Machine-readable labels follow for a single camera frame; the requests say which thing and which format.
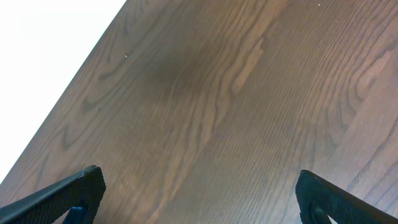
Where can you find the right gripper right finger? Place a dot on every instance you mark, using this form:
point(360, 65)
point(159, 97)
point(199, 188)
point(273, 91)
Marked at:
point(321, 202)

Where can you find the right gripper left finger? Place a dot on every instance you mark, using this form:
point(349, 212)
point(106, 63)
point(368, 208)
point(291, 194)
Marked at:
point(78, 195)

